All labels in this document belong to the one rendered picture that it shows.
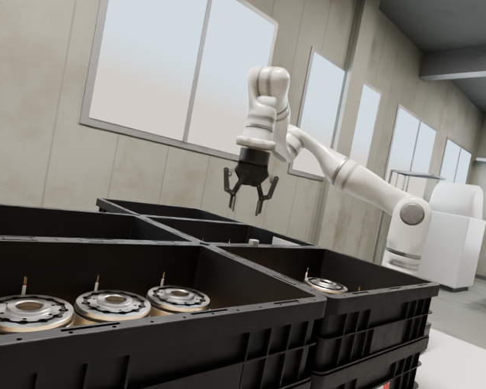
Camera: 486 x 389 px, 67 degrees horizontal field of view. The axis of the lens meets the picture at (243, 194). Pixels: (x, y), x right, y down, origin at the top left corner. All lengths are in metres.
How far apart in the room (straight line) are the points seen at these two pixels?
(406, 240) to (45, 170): 2.07
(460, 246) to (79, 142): 5.46
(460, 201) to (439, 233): 0.58
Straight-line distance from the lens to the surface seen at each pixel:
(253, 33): 3.43
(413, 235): 1.05
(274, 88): 0.89
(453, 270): 6.47
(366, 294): 0.60
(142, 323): 0.33
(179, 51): 2.92
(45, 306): 0.53
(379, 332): 0.68
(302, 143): 1.17
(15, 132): 2.48
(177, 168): 2.90
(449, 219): 6.50
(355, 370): 0.64
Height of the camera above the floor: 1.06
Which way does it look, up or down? 2 degrees down
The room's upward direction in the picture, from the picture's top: 11 degrees clockwise
